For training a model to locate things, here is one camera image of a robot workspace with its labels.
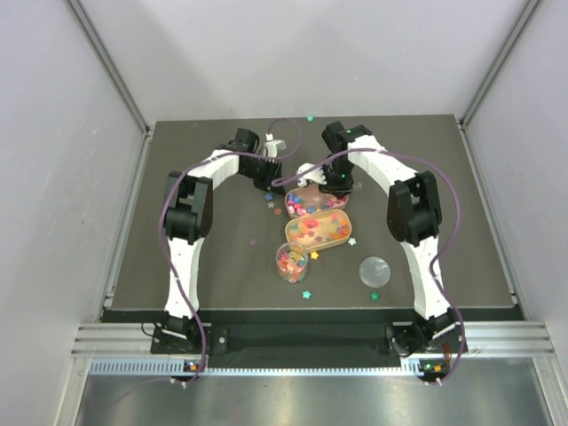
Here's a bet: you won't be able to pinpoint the clear plastic jar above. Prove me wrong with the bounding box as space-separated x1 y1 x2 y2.
275 241 309 284

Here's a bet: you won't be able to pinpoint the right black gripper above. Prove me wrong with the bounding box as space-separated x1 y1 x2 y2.
314 160 355 200

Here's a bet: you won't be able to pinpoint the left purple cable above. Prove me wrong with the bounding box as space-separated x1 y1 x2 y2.
158 117 304 387

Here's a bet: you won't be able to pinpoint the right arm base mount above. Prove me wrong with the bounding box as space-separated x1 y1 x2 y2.
385 323 461 358

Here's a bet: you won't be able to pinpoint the tan tray translucent star candies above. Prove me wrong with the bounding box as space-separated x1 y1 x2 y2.
284 209 352 253

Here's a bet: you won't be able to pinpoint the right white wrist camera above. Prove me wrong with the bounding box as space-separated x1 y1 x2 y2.
296 162 327 187

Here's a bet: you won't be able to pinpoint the clear round jar lid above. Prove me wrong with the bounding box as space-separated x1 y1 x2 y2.
359 256 391 288

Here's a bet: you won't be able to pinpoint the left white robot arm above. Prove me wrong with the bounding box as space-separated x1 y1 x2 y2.
159 128 286 320

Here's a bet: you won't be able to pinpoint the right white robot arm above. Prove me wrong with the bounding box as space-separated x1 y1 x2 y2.
319 122 458 356

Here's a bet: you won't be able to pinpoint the white slotted cable duct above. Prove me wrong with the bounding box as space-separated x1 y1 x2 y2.
89 358 442 377

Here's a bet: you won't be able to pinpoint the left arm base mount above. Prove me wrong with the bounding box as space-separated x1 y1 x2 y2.
140 323 229 355

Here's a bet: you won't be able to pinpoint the aluminium front frame rail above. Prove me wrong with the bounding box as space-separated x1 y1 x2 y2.
71 321 555 358

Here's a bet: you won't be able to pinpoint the right aluminium corner post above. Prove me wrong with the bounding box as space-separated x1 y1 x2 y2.
459 0 545 130

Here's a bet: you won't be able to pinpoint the left aluminium corner post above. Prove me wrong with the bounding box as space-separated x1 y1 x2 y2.
64 0 154 134

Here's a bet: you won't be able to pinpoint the aluminium corner post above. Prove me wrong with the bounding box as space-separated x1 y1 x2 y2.
459 0 545 130
64 0 154 134

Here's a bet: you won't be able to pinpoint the pink tray opaque star candies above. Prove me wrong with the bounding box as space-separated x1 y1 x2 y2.
285 185 349 218

